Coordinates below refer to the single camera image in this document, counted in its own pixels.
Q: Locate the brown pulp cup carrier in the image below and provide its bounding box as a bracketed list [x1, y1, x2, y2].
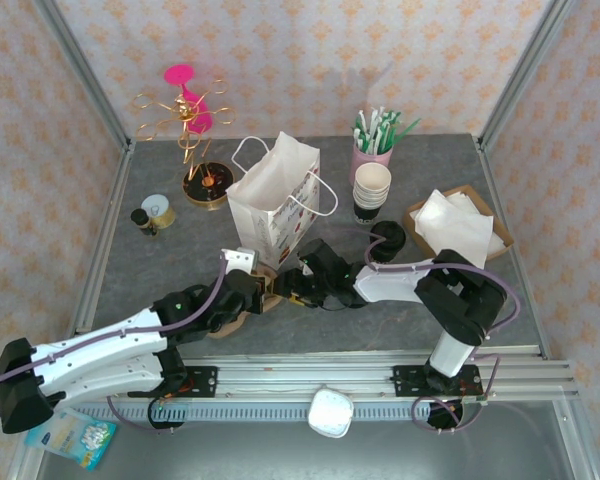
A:
[206, 261, 284, 341]

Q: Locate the white printed paper bag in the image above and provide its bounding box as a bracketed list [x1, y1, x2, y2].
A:
[225, 130, 339, 266]

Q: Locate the black paper coffee cup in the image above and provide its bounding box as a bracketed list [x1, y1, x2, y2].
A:
[372, 243, 402, 265]

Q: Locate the black plastic cup lid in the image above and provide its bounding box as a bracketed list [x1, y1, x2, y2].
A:
[369, 219, 407, 250]

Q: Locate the stack of black paper cups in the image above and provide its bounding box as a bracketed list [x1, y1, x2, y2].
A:
[352, 162, 393, 228]

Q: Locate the brown cardboard napkin tray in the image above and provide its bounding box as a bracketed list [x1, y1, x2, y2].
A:
[402, 183, 515, 266]

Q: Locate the small dark bottle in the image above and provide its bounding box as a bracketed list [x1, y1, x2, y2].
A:
[130, 208, 159, 239]

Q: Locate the white plastic device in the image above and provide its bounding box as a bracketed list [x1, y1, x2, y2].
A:
[307, 383, 355, 440]

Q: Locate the gold tin can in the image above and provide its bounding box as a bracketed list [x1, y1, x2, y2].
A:
[140, 193, 177, 230]

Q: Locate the pink straw holder cup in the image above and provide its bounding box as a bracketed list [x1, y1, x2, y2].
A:
[349, 142, 395, 187]

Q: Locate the white paper napkin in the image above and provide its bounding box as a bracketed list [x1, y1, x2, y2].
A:
[442, 191, 507, 256]
[413, 188, 495, 270]

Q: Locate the blue snack packet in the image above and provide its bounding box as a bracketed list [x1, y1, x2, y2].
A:
[23, 407, 118, 472]

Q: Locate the pink plastic wine glass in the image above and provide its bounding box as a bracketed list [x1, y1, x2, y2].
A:
[163, 64, 215, 135]

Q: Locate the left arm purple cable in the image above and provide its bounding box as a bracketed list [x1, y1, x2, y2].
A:
[0, 256, 231, 434]

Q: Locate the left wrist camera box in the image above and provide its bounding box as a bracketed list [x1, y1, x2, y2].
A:
[219, 248, 257, 275]

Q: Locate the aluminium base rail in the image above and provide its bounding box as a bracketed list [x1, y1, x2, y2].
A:
[54, 349, 579, 402]

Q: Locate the grey slotted cable duct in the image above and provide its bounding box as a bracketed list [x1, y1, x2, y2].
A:
[69, 399, 486, 424]

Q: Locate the gold wire cup stand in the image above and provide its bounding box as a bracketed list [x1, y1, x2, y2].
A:
[132, 78, 237, 212]

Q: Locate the aluminium table side rail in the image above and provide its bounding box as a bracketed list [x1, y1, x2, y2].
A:
[474, 137, 552, 359]
[69, 141, 137, 339]

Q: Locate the aluminium frame post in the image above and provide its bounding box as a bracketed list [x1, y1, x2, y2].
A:
[32, 0, 134, 154]
[476, 0, 577, 151]

